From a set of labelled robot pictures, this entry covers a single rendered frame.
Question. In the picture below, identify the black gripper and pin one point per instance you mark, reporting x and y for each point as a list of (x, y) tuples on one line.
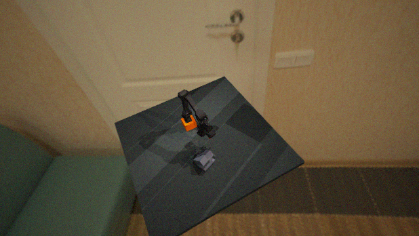
[(209, 134)]

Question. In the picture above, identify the grey sloped panel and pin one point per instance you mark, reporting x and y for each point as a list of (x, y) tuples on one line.
[(204, 159)]

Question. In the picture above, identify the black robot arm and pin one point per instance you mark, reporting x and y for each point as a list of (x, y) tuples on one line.
[(200, 115)]

